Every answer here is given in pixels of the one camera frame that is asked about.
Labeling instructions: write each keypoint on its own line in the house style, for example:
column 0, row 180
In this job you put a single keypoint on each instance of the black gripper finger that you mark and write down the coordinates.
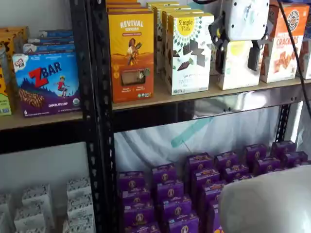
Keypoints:
column 253, row 58
column 218, row 36

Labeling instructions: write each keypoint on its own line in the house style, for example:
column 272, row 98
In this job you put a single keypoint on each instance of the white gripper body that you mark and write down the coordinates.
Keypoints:
column 245, row 19

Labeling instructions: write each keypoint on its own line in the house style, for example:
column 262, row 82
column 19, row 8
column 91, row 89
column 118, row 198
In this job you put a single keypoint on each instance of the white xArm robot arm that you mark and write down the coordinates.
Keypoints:
column 267, row 201

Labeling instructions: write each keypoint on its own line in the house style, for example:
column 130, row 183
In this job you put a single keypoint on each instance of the orange white crackers box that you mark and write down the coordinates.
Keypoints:
column 306, row 55
column 284, row 58

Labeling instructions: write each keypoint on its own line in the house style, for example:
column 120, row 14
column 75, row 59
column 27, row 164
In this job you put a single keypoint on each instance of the tall Simple Mills cookie box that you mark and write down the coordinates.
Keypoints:
column 160, row 3
column 164, row 36
column 190, row 55
column 156, row 36

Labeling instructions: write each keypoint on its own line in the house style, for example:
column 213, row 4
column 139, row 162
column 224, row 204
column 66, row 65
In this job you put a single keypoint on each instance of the wooden shelf board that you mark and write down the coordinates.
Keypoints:
column 184, row 94
column 36, row 120

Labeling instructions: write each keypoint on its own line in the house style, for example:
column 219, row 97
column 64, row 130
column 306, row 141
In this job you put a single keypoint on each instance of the orange Revival cracker box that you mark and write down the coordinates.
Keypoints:
column 126, row 9
column 121, row 1
column 131, row 58
column 124, row 5

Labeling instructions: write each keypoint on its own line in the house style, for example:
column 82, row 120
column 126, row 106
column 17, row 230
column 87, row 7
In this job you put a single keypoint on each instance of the purple Annie's box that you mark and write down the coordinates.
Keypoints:
column 255, row 154
column 205, row 179
column 235, row 172
column 266, row 166
column 170, row 191
column 212, row 218
column 164, row 173
column 199, row 162
column 177, row 208
column 139, row 214
column 295, row 159
column 227, row 160
column 136, row 197
column 183, row 224
column 243, row 177
column 211, row 194
column 142, row 228
column 131, row 180
column 283, row 148

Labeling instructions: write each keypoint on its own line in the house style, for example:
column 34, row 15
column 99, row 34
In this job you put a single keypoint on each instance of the blue purple ZBar box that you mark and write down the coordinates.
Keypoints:
column 57, row 33
column 51, row 48
column 52, row 40
column 46, row 85

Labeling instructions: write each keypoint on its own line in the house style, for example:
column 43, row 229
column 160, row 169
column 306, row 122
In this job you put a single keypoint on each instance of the yellow brown cookie box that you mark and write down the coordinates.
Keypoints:
column 12, row 36

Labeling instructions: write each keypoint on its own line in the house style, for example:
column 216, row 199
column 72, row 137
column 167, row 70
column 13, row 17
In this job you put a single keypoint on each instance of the white patterned small box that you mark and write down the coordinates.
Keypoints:
column 80, row 206
column 5, row 213
column 37, row 199
column 29, row 219
column 79, row 224
column 78, row 188

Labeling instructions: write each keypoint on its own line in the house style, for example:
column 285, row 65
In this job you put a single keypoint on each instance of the yellow green snack box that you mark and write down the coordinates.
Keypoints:
column 3, row 97

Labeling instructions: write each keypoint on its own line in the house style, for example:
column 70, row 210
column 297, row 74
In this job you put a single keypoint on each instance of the teal tape strip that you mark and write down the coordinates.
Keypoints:
column 192, row 132

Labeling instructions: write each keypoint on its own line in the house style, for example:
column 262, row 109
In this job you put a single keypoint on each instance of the white plastic sheet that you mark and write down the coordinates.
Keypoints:
column 150, row 143

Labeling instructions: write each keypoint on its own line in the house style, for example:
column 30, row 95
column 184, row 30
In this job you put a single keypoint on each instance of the black metal shelving unit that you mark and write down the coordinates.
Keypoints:
column 103, row 97
column 81, row 72

